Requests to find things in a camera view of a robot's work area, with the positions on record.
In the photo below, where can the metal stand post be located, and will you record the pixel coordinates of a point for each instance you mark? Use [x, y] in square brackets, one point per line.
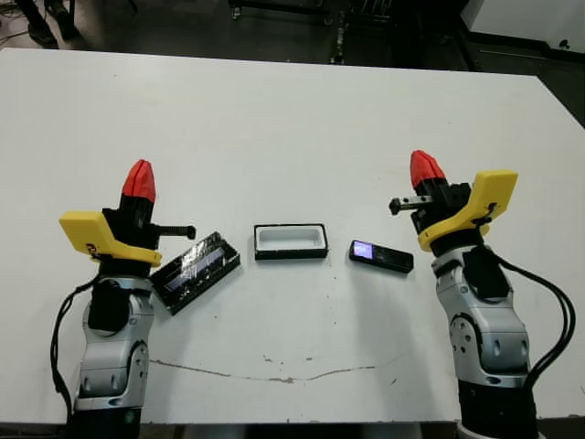
[338, 43]

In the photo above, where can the white cabinet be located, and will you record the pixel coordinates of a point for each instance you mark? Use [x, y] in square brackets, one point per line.
[525, 18]

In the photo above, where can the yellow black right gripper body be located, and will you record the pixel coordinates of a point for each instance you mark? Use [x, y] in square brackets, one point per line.
[489, 196]

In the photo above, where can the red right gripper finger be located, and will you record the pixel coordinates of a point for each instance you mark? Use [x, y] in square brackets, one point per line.
[436, 176]
[419, 171]

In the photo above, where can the person's dark legs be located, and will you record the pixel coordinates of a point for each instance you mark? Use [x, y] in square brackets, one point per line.
[45, 27]

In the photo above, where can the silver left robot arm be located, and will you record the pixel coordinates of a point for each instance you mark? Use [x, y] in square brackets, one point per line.
[114, 361]

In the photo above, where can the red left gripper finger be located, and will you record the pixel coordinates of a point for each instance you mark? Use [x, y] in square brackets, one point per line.
[133, 183]
[150, 192]

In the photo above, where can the black wheeled cart frame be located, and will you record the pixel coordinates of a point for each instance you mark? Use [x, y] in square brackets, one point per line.
[236, 13]

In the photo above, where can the small black camera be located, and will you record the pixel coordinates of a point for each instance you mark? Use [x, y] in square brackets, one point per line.
[388, 258]

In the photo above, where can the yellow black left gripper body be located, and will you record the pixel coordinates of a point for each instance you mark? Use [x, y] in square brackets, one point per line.
[91, 233]

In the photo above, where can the black box base white lining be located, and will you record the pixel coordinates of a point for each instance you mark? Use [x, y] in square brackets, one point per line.
[288, 240]

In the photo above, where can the black box lid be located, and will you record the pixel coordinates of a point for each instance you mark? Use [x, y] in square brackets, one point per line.
[196, 274]

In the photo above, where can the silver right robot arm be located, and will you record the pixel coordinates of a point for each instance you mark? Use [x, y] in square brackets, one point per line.
[498, 347]

